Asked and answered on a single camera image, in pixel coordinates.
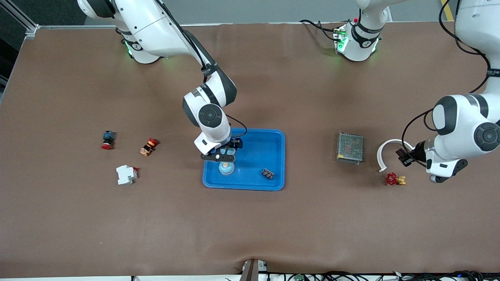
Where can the white curved plastic bracket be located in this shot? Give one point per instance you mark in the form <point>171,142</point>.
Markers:
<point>394,141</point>

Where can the light blue service bell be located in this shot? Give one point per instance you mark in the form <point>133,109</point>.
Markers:
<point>224,150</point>
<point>226,168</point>

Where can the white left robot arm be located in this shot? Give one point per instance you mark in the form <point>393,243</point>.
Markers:
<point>465,117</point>

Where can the table edge clamp post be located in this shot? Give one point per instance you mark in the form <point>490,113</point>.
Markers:
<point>250,271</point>

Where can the metal mesh power supply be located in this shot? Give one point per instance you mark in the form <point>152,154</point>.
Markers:
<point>350,147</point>

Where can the brown table cover mat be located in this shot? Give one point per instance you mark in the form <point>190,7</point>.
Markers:
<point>78,218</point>

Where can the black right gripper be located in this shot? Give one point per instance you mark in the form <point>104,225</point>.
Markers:
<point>235,143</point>

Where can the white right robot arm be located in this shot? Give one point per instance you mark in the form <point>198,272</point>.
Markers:
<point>156,27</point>

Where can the brass valve red handwheel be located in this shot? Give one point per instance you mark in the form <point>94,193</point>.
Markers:
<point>391,178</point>

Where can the white circuit breaker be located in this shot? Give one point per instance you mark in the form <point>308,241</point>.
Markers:
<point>125,175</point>

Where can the aluminium frame rail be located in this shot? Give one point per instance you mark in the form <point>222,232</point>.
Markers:
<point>31,30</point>

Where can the orange red push button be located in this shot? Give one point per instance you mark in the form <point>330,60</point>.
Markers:
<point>147,149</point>

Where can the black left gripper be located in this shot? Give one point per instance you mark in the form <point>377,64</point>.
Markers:
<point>418,150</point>

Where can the dark brown cylindrical capacitor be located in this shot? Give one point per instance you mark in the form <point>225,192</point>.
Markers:
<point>268,174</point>

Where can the red emergency stop button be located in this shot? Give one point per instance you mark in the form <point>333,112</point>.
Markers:
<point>106,145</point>

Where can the blue plastic tray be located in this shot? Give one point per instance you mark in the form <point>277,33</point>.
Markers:
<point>258,164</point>

